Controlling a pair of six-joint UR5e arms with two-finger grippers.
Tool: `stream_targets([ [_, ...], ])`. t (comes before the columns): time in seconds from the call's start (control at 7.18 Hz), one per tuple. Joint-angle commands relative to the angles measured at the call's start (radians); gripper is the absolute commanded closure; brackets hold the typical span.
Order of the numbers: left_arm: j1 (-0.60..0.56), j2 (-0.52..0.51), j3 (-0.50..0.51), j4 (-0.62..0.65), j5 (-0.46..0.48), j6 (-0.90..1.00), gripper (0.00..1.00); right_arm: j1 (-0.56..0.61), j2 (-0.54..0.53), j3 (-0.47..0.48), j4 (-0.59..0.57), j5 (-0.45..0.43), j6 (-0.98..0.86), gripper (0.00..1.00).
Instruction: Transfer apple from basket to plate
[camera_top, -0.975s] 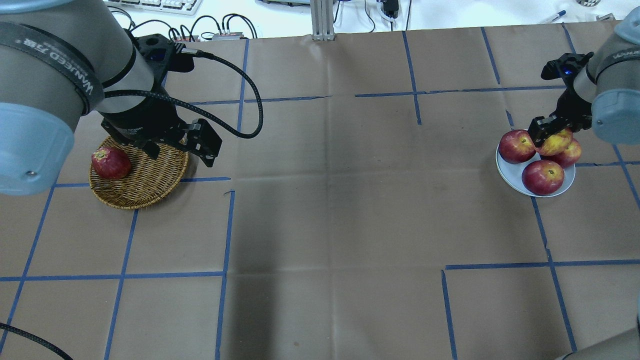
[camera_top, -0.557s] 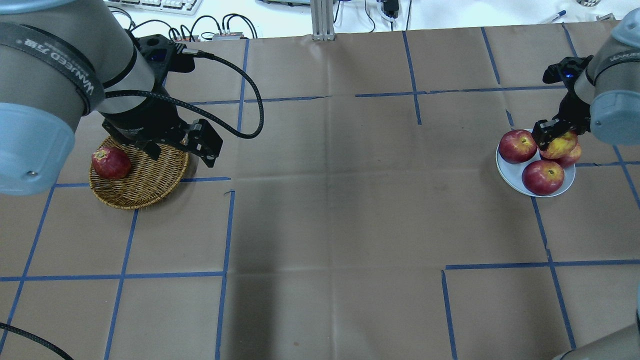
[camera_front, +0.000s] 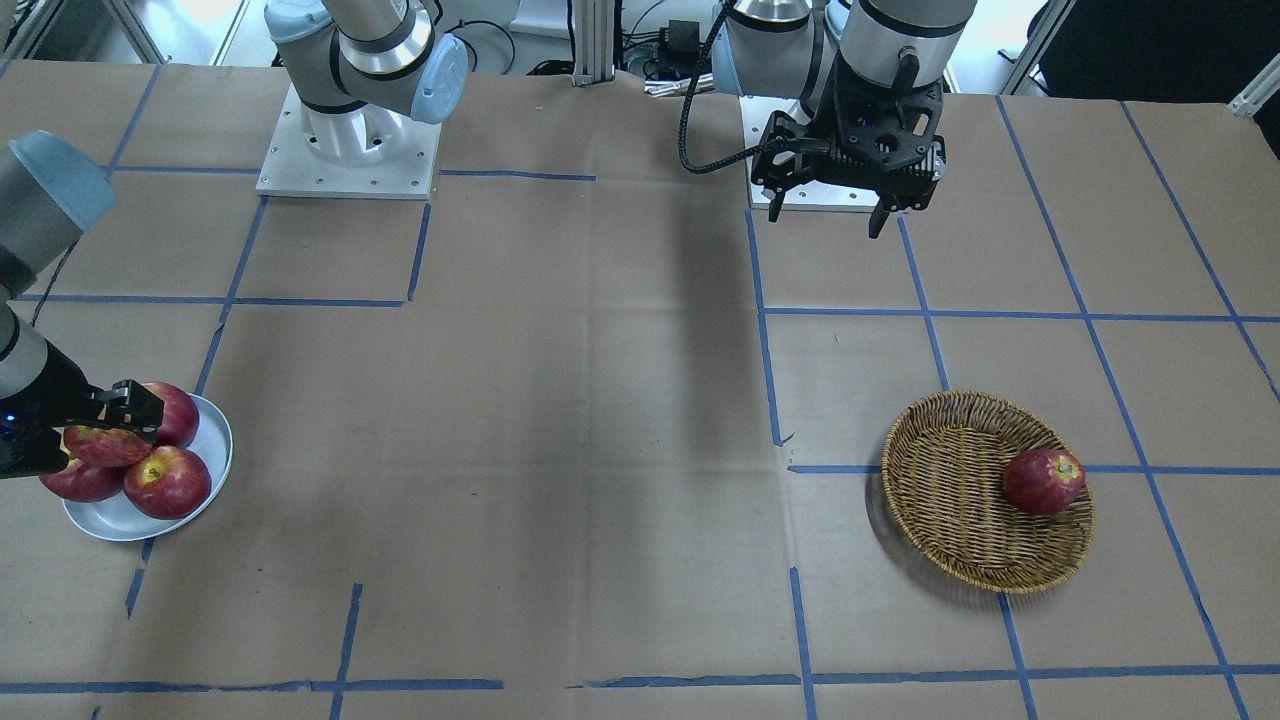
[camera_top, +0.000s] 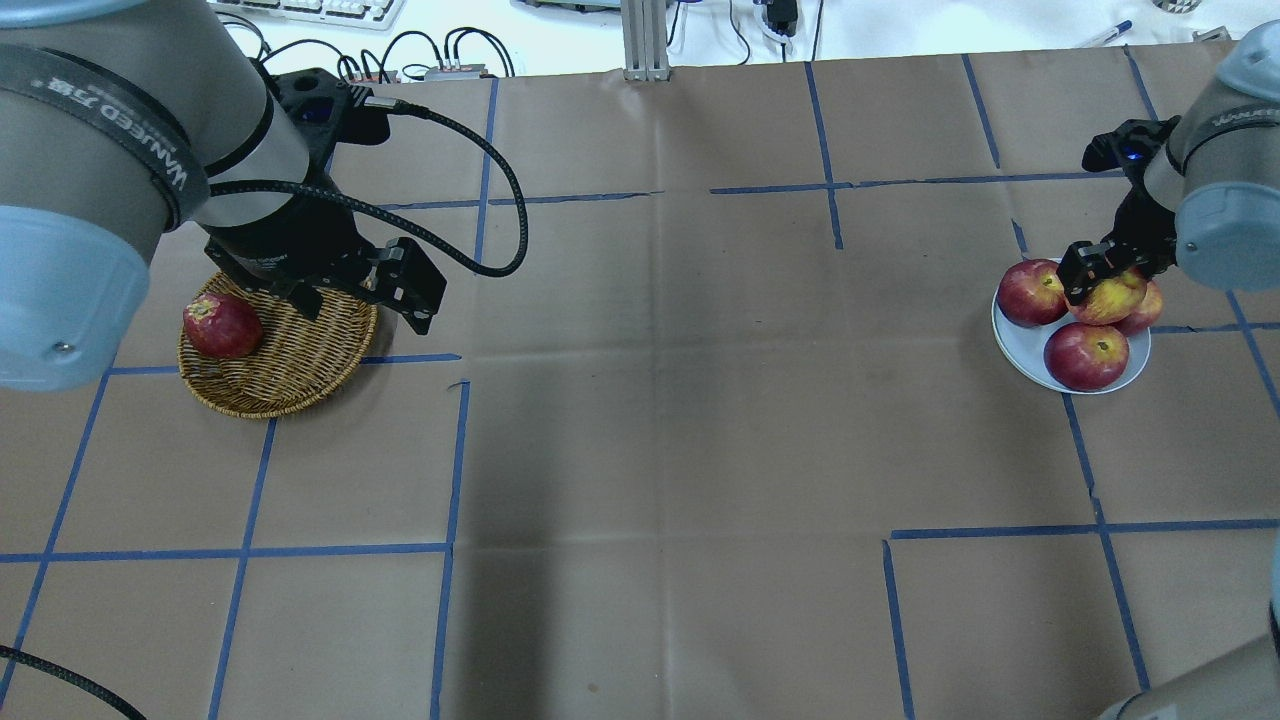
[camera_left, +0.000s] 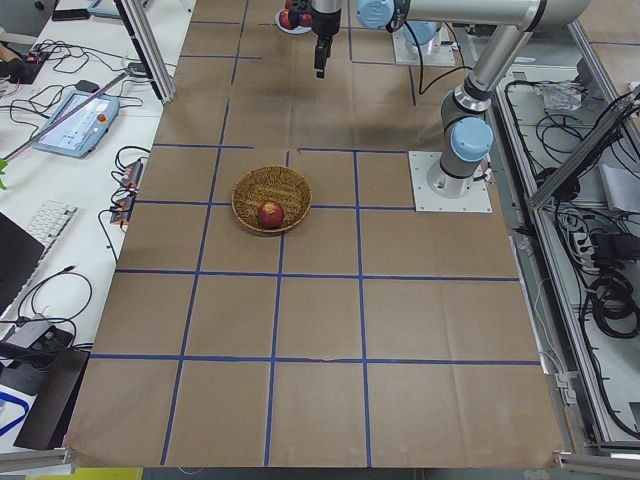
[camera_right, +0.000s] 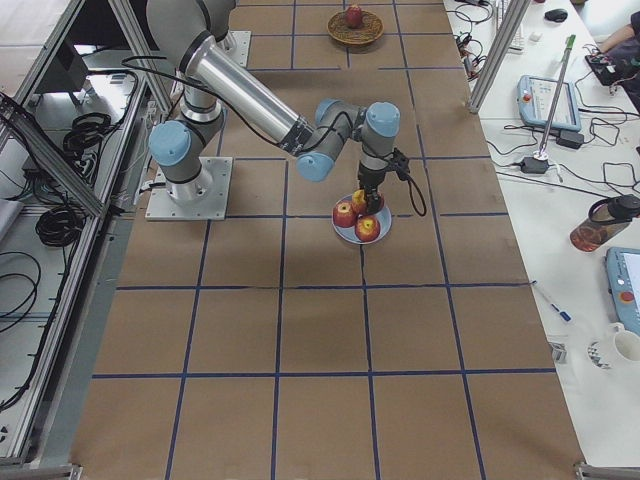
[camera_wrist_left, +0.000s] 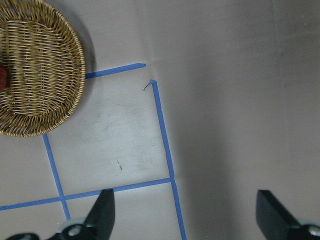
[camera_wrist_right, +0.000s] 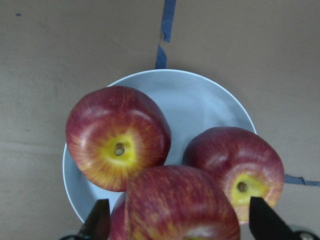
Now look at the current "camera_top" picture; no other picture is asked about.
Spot red yellow apple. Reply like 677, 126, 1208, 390
1068, 269, 1149, 325

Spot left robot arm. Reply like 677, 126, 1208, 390
1, 1, 445, 392

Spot red apple on plate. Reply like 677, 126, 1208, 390
995, 259, 1068, 328
1112, 281, 1165, 337
1042, 322, 1132, 392

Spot white keyboard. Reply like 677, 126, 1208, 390
207, 1, 410, 31

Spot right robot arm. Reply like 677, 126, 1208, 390
1059, 20, 1279, 306

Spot white blue pen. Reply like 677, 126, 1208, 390
1074, 19, 1133, 49

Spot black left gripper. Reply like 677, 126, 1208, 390
204, 68, 447, 336

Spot round wicker basket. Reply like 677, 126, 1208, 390
177, 272, 378, 420

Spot dark red apple in basket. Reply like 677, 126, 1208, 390
183, 293, 265, 359

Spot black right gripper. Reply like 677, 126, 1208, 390
1056, 118, 1180, 307

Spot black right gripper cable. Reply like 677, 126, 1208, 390
0, 644, 148, 720

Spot light blue plate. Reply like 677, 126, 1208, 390
991, 297, 1152, 395

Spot aluminium frame post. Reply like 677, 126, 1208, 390
620, 0, 671, 82

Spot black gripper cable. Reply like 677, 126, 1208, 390
0, 644, 148, 720
205, 97, 529, 279

